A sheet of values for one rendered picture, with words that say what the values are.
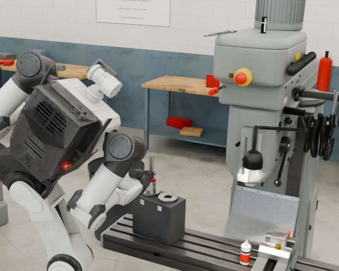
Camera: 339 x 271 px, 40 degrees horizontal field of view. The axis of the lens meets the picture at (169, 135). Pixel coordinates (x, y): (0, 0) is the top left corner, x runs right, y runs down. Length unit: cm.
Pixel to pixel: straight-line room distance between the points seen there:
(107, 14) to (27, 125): 553
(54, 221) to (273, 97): 91
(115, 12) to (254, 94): 536
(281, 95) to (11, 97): 95
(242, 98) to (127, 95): 535
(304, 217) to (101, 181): 117
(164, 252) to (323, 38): 435
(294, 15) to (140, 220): 111
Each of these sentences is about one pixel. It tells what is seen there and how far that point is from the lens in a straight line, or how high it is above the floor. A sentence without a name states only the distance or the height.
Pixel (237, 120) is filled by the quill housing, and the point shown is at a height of 157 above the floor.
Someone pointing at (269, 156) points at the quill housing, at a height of 144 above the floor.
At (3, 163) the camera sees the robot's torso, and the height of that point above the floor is 142.
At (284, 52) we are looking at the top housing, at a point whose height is 185.
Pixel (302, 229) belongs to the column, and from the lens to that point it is 243.
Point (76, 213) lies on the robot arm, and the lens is 167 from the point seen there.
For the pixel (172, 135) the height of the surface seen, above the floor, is 23.
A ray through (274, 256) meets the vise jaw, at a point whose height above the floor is 103.
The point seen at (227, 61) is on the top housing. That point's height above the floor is 181.
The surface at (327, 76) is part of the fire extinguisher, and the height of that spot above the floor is 109.
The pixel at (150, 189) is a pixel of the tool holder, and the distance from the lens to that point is 214.
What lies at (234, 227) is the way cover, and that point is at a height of 93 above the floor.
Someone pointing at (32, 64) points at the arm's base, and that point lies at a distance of 166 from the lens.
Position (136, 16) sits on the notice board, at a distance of 678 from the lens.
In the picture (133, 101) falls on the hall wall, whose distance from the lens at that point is 697.
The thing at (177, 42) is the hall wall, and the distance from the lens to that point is 653.
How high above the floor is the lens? 204
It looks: 18 degrees down
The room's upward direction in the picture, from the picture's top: 2 degrees clockwise
